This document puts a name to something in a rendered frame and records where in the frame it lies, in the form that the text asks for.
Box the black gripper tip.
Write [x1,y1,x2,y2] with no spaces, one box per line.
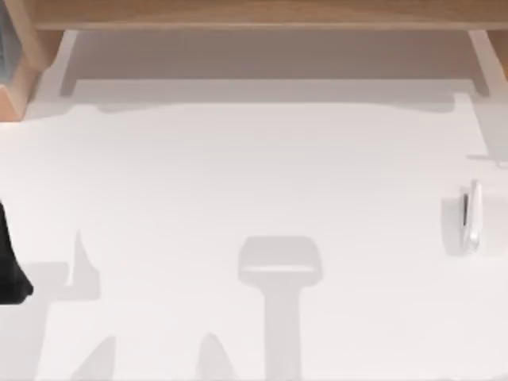
[0,202,34,306]

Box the wooden shelf cabinet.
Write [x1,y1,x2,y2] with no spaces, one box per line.
[0,0,508,123]

